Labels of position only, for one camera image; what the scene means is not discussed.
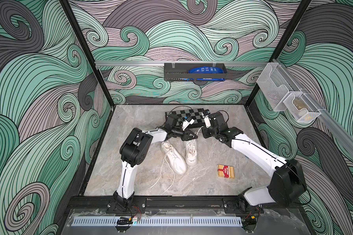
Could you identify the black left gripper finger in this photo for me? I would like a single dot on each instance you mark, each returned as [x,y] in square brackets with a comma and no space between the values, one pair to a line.
[189,137]
[189,133]

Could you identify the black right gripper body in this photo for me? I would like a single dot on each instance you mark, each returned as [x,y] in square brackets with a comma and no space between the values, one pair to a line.
[210,131]

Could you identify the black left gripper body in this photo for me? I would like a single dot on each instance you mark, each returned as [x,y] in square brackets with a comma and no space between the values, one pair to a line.
[177,132]

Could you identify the white knit shoe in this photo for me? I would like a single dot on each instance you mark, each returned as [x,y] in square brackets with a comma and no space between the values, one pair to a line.
[174,159]
[191,156]

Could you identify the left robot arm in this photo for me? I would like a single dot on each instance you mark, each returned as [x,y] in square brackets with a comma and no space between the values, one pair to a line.
[136,146]

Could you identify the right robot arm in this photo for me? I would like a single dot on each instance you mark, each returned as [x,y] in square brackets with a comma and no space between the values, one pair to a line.
[287,178]

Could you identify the black grey chessboard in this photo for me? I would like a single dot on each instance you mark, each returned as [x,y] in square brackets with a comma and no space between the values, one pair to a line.
[195,114]

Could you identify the red yellow matchbox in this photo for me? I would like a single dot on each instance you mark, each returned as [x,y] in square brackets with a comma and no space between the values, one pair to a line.
[225,171]

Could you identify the blue oval object in tray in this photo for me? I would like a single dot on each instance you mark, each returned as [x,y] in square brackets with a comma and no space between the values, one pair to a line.
[206,70]

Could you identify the clear plastic bin large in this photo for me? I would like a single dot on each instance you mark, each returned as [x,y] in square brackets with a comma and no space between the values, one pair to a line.
[274,86]

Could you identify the clear plastic bin small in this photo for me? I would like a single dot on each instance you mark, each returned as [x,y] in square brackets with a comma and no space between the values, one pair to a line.
[301,108]

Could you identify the black wall tray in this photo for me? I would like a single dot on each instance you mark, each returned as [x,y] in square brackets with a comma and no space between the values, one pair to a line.
[179,72]

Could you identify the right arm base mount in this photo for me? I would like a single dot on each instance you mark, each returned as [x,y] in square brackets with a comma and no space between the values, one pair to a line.
[242,205]

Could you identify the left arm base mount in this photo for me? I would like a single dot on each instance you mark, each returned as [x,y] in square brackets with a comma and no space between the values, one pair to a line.
[118,205]

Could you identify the aluminium rail back wall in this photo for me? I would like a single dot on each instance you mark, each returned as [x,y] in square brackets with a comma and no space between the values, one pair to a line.
[155,63]

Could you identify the aluminium rail wall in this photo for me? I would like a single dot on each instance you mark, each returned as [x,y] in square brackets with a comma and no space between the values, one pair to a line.
[155,63]
[339,133]

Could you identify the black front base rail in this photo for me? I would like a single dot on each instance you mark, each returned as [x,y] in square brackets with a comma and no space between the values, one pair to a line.
[148,203]

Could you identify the white slotted cable duct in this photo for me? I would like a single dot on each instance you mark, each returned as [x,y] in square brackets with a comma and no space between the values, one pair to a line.
[210,221]

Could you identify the black corner frame post left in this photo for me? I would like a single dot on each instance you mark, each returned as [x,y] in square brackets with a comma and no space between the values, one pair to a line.
[79,35]

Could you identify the black corner frame post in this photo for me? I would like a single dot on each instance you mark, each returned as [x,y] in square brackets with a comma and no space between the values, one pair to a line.
[292,25]
[79,35]

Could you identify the aluminium rail right wall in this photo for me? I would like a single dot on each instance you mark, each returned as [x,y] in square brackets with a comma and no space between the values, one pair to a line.
[339,133]

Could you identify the black corner frame post right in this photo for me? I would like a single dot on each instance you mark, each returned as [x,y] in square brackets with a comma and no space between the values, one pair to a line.
[292,25]

